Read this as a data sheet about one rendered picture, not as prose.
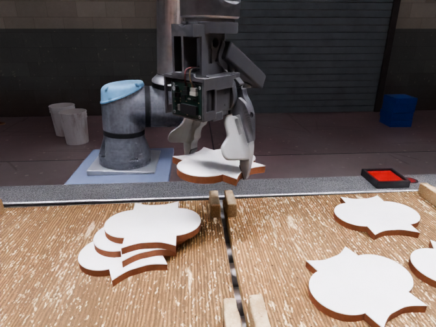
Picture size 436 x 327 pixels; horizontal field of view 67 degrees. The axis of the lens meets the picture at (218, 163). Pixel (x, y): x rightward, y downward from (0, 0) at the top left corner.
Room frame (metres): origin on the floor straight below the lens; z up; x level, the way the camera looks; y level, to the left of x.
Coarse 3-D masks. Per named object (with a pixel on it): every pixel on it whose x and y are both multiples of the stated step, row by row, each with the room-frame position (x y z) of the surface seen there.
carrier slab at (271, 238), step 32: (416, 192) 0.60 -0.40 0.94; (256, 224) 0.48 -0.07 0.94; (288, 224) 0.48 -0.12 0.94; (320, 224) 0.48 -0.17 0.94; (256, 256) 0.39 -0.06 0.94; (288, 256) 0.39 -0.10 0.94; (320, 256) 0.39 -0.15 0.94; (384, 256) 0.39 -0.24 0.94; (256, 288) 0.33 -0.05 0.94; (288, 288) 0.33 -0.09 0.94; (416, 288) 0.33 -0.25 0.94; (288, 320) 0.28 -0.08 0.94; (320, 320) 0.28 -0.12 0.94; (416, 320) 0.28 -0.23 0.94
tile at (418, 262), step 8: (424, 248) 0.40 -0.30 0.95; (432, 248) 0.40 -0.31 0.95; (416, 256) 0.38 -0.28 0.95; (424, 256) 0.38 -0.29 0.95; (432, 256) 0.38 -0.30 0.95; (416, 264) 0.36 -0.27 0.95; (424, 264) 0.36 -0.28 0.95; (432, 264) 0.36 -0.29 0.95; (416, 272) 0.35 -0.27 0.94; (424, 272) 0.35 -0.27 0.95; (432, 272) 0.35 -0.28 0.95; (424, 280) 0.34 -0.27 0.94; (432, 280) 0.33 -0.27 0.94
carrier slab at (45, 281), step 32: (0, 224) 0.48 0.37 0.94; (32, 224) 0.48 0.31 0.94; (64, 224) 0.48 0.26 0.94; (96, 224) 0.48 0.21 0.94; (0, 256) 0.39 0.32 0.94; (32, 256) 0.39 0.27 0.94; (64, 256) 0.39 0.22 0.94; (192, 256) 0.39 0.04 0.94; (224, 256) 0.39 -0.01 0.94; (0, 288) 0.33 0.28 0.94; (32, 288) 0.33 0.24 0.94; (64, 288) 0.33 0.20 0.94; (96, 288) 0.33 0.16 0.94; (128, 288) 0.33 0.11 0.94; (160, 288) 0.33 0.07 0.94; (192, 288) 0.33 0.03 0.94; (224, 288) 0.33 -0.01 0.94; (0, 320) 0.28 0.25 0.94; (32, 320) 0.28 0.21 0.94; (64, 320) 0.28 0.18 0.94; (96, 320) 0.28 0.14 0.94; (128, 320) 0.28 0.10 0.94; (160, 320) 0.28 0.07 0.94; (192, 320) 0.28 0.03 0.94
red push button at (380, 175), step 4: (372, 172) 0.72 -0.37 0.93; (376, 172) 0.72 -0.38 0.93; (380, 172) 0.72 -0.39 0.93; (384, 172) 0.72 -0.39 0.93; (388, 172) 0.72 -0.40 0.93; (392, 172) 0.72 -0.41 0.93; (376, 176) 0.69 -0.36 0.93; (380, 176) 0.69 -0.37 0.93; (384, 176) 0.69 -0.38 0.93; (388, 176) 0.69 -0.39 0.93; (392, 176) 0.69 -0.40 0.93; (396, 176) 0.69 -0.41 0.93; (380, 180) 0.67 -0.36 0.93; (384, 180) 0.67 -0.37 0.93; (388, 180) 0.67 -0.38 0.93
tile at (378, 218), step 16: (336, 208) 0.51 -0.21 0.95; (352, 208) 0.51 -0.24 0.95; (368, 208) 0.51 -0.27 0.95; (384, 208) 0.51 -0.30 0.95; (400, 208) 0.51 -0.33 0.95; (352, 224) 0.46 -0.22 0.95; (368, 224) 0.46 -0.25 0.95; (384, 224) 0.46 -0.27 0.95; (400, 224) 0.46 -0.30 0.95; (416, 224) 0.47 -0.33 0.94
